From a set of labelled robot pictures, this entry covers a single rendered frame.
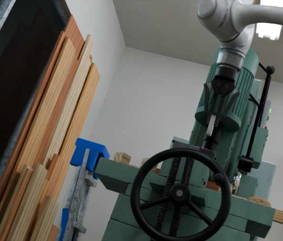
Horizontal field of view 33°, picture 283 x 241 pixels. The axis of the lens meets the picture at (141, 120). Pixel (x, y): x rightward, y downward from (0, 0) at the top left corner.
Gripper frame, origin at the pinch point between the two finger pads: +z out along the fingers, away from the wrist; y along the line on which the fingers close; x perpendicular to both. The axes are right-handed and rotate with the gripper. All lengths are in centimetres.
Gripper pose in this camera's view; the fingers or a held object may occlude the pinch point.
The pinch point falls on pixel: (211, 125)
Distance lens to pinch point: 163.9
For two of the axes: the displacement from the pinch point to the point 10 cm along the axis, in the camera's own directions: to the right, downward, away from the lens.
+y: -9.3, -2.6, 2.5
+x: -2.2, -1.6, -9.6
